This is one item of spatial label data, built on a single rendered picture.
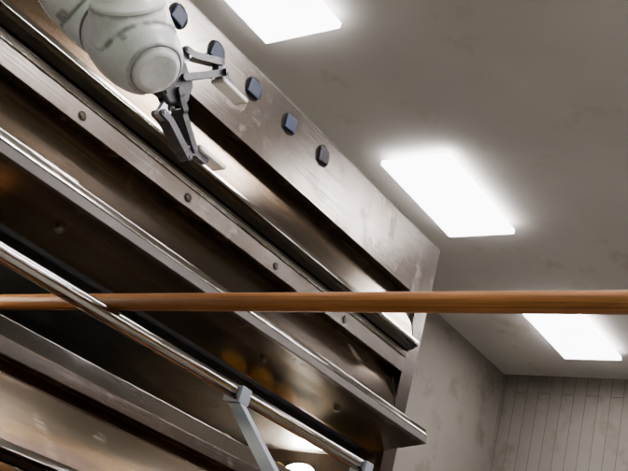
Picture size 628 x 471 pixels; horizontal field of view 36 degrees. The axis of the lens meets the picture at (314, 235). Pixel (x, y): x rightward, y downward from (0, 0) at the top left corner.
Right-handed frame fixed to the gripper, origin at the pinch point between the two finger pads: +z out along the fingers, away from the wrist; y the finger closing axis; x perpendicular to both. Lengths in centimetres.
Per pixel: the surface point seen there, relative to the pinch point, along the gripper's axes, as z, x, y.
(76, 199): 4.6, -40.4, 7.6
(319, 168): 87, -54, -51
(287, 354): 81, -42, 9
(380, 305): 5.2, 36.2, 30.5
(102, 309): 1.9, -17.6, 32.6
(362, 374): 132, -54, -6
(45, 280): -10.7, -17.9, 33.3
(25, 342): 16, -55, 33
